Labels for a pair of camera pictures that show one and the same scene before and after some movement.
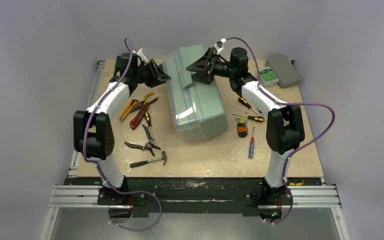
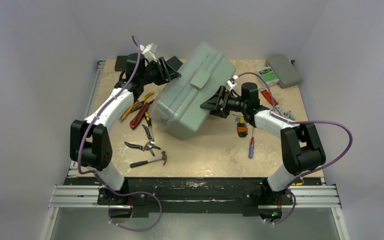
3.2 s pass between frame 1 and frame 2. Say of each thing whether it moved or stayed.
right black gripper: moved
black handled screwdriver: stayed
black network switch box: stayed
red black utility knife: stayed
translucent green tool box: moved
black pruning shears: stayed
